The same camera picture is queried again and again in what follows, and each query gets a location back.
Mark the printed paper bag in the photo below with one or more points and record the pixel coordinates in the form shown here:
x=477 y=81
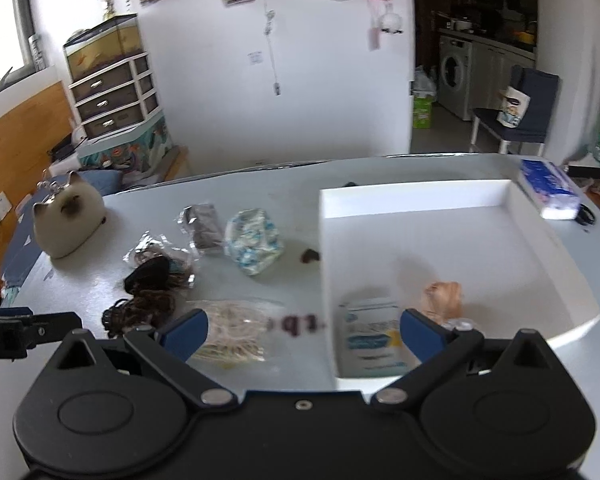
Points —
x=514 y=107

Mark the cream cat plush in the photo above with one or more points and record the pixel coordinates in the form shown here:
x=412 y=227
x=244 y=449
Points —
x=67 y=225

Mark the plastic drawer cabinet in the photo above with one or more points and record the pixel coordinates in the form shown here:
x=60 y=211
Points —
x=112 y=95

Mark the blue patterned cloth packet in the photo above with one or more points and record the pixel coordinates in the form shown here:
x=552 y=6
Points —
x=252 y=240

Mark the dark heart sticker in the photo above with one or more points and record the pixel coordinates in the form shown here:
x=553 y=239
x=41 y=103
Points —
x=311 y=256

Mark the clear bag with brown braid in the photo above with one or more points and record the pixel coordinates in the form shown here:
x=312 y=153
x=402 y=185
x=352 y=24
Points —
x=140 y=310

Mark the green box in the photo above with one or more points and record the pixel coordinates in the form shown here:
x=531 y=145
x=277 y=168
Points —
x=423 y=111

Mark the clear bag with patterned headband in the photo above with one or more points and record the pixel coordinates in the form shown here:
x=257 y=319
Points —
x=152 y=260

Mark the black box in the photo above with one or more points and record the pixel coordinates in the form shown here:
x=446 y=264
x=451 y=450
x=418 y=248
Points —
x=67 y=146

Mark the dark grey packet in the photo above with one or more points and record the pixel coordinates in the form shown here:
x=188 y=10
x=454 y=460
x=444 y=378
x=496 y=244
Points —
x=205 y=225

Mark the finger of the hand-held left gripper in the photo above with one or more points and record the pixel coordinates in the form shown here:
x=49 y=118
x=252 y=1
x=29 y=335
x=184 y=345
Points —
x=55 y=327

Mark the white hanging plush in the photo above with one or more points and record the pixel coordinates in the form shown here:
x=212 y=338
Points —
x=391 y=21

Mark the blue tissue pack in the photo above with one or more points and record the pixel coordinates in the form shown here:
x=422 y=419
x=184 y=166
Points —
x=550 y=185

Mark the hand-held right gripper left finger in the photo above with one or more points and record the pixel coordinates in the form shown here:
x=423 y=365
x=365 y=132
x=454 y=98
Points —
x=185 y=334

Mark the patterned roll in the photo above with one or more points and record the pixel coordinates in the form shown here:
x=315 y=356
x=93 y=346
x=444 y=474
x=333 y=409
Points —
x=37 y=52

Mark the small wall note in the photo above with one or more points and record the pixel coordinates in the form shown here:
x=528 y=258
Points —
x=254 y=58

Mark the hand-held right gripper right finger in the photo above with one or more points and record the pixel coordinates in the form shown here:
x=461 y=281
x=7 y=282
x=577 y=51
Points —
x=422 y=336

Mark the washing machine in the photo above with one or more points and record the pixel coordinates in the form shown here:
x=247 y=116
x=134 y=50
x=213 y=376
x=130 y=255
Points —
x=455 y=75

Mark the blue chair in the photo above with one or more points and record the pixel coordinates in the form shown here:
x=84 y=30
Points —
x=527 y=110

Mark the white plastic bag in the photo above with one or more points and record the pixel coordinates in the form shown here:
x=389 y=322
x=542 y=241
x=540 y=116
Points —
x=425 y=82

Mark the beige soft scrunchie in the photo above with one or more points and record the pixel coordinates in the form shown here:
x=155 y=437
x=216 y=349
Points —
x=442 y=300

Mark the patterned cloth cover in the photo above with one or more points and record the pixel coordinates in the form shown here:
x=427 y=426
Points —
x=130 y=147

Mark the blue cushion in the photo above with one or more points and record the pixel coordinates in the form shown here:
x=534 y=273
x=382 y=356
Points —
x=102 y=181

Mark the white and blue packet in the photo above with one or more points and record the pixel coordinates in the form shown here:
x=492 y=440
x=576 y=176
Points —
x=370 y=335

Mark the pink hanging tag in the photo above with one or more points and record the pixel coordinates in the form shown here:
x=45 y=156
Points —
x=373 y=38

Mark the glass fish tank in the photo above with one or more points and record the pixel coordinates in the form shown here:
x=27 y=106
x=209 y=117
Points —
x=105 y=45

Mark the clear bag with beige ties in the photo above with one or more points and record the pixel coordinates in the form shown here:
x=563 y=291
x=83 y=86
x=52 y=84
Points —
x=235 y=327

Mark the white tray box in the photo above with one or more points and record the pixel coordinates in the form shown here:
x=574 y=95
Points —
x=430 y=240

